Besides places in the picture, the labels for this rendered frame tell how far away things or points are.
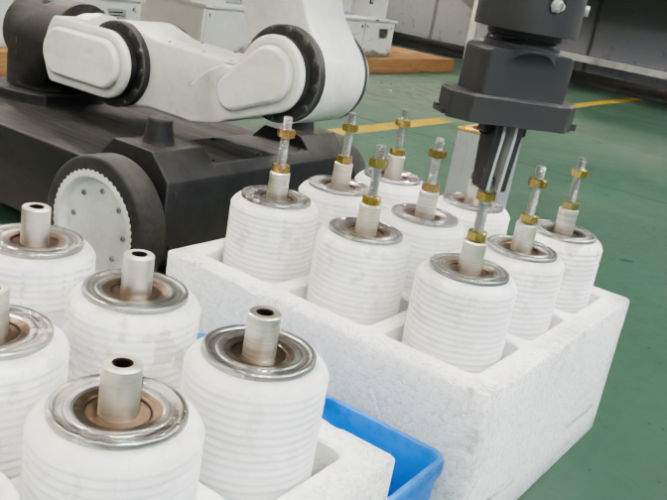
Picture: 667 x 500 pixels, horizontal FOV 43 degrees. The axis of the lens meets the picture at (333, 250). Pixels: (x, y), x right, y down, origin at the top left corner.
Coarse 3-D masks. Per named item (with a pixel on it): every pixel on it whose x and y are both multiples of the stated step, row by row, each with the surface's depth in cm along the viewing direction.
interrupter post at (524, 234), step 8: (520, 224) 87; (528, 224) 87; (536, 224) 87; (520, 232) 87; (528, 232) 86; (512, 240) 88; (520, 240) 87; (528, 240) 87; (512, 248) 88; (520, 248) 87; (528, 248) 87
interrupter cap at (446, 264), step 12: (432, 264) 78; (444, 264) 79; (456, 264) 80; (492, 264) 81; (444, 276) 76; (456, 276) 76; (468, 276) 76; (480, 276) 78; (492, 276) 78; (504, 276) 78
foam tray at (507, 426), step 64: (192, 256) 91; (320, 320) 80; (384, 320) 83; (576, 320) 92; (384, 384) 77; (448, 384) 73; (512, 384) 75; (576, 384) 94; (448, 448) 74; (512, 448) 82
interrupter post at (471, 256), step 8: (464, 240) 78; (464, 248) 78; (472, 248) 77; (480, 248) 77; (464, 256) 78; (472, 256) 77; (480, 256) 77; (464, 264) 78; (472, 264) 77; (480, 264) 78; (464, 272) 78; (472, 272) 78
